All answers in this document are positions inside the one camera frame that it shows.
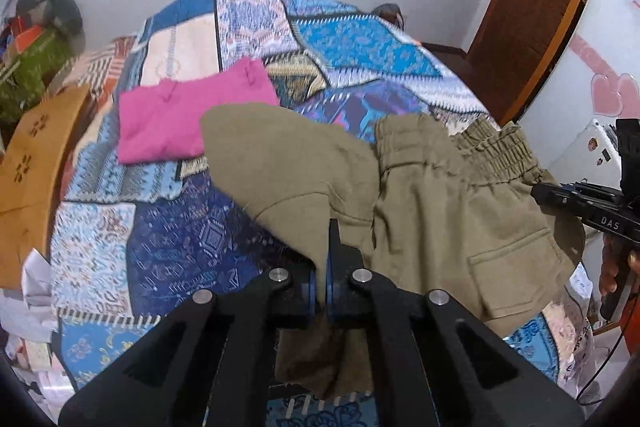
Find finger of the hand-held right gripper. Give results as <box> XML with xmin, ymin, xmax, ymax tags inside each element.
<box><xmin>531</xmin><ymin>181</ymin><xmax>621</xmax><ymax>224</ymax></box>

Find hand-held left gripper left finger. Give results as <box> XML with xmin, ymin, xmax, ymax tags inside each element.
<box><xmin>59</xmin><ymin>267</ymin><xmax>321</xmax><ymax>427</ymax></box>

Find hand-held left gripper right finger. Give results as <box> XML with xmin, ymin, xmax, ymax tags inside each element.
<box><xmin>325</xmin><ymin>218</ymin><xmax>586</xmax><ymax>427</ymax></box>

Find khaki pants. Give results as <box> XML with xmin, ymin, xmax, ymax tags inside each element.
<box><xmin>199</xmin><ymin>103</ymin><xmax>587</xmax><ymax>400</ymax></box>

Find person's right hand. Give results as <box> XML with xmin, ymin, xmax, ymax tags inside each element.
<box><xmin>598</xmin><ymin>236</ymin><xmax>640</xmax><ymax>298</ymax></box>

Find white refrigerator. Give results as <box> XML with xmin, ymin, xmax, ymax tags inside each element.
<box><xmin>517</xmin><ymin>0</ymin><xmax>640</xmax><ymax>338</ymax></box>

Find pink heart sticker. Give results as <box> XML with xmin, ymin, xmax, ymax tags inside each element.
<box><xmin>570</xmin><ymin>34</ymin><xmax>640</xmax><ymax>118</ymax></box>

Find blue patchwork blanket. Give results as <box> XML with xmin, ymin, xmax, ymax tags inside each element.
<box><xmin>50</xmin><ymin>0</ymin><xmax>596</xmax><ymax>427</ymax></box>

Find brown wooden door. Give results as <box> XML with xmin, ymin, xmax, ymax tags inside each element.
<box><xmin>467</xmin><ymin>0</ymin><xmax>601</xmax><ymax>125</ymax></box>

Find pink folded garment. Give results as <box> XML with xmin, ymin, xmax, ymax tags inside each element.
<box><xmin>116</xmin><ymin>58</ymin><xmax>281</xmax><ymax>165</ymax></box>

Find grey backpack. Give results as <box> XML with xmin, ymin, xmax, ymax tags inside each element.
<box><xmin>372</xmin><ymin>3</ymin><xmax>407</xmax><ymax>28</ymax></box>

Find white crumpled cloth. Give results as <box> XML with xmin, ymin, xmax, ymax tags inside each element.
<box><xmin>0</xmin><ymin>247</ymin><xmax>66</xmax><ymax>390</ymax></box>

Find orange striped blanket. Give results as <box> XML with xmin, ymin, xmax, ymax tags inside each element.
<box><xmin>75</xmin><ymin>34</ymin><xmax>151</xmax><ymax>98</ymax></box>

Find orange wooden lap table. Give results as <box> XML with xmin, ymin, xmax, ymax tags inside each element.
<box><xmin>0</xmin><ymin>84</ymin><xmax>91</xmax><ymax>290</ymax></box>

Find green patterned bag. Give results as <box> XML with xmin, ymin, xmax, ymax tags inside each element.
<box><xmin>0</xmin><ymin>29</ymin><xmax>76</xmax><ymax>122</ymax></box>

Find grey plush pillow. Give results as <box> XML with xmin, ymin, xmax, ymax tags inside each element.
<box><xmin>15</xmin><ymin>0</ymin><xmax>86</xmax><ymax>35</ymax></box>

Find thin black floor cable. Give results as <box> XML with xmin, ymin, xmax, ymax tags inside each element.
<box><xmin>575</xmin><ymin>321</ymin><xmax>627</xmax><ymax>404</ymax></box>

